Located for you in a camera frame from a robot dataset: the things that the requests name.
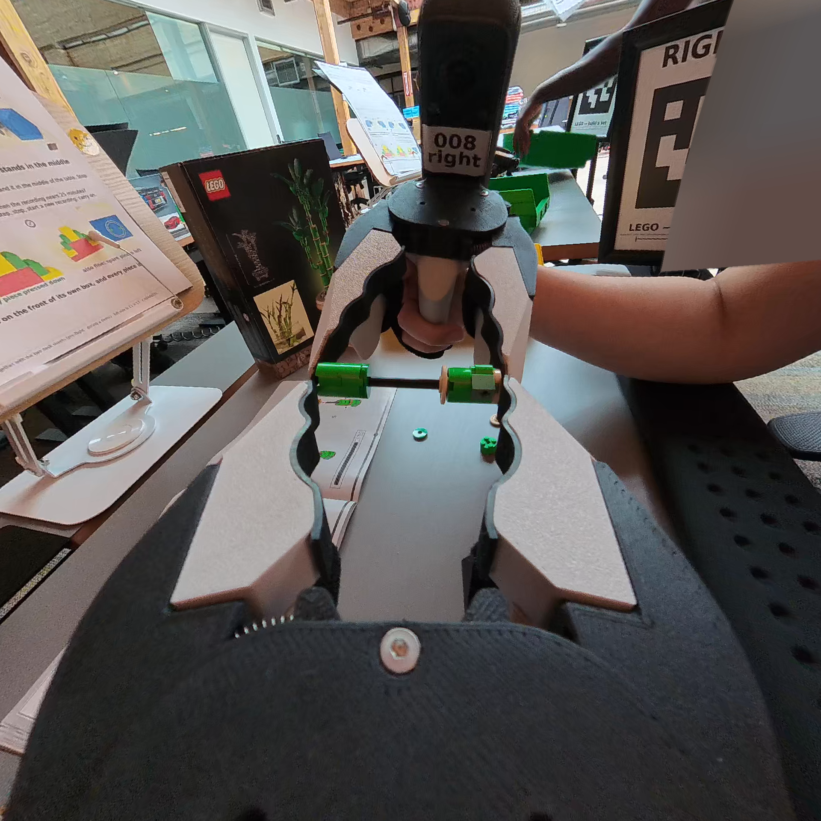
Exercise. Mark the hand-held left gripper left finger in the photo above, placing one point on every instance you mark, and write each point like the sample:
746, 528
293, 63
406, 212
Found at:
250, 513

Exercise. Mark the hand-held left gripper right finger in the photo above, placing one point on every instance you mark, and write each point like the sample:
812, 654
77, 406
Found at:
551, 519

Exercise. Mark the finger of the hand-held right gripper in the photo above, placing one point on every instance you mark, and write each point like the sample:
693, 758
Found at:
349, 288
510, 301

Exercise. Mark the green brick axle assembly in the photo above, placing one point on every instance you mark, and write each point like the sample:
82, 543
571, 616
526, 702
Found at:
340, 380

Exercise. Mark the person's right forearm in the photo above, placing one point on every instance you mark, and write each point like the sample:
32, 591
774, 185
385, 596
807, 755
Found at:
641, 321

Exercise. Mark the grey desk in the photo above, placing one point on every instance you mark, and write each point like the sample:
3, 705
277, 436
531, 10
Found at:
417, 513

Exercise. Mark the person's right hand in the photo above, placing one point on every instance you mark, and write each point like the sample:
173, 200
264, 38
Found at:
436, 333

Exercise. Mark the green round brick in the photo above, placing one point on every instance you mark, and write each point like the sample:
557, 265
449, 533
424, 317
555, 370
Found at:
489, 448

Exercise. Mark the grey background table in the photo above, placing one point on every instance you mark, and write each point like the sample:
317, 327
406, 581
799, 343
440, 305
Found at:
571, 218

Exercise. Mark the black bamboo set box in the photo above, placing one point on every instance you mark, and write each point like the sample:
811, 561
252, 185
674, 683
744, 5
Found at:
256, 244

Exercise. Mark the background instruction sheet stand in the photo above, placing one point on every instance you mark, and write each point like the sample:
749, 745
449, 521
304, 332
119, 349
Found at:
378, 128

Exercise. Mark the green plastic bin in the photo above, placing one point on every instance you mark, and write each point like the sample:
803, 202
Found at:
558, 149
523, 199

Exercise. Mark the medium framed marker sign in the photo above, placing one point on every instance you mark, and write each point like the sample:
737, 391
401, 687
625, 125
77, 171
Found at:
596, 102

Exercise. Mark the white instruction booklet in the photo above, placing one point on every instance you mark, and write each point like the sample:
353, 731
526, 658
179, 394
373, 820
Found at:
359, 436

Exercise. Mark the white sheet stand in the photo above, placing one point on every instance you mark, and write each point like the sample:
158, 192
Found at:
160, 410

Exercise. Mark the black perforated chair back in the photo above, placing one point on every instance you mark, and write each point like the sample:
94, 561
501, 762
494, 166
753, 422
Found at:
737, 545

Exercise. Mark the large framed marker sign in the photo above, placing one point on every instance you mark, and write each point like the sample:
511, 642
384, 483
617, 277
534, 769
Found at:
660, 160

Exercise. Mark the laminated instruction sheet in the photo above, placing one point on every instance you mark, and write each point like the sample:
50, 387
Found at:
64, 256

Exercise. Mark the light grey panel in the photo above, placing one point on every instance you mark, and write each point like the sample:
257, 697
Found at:
763, 141

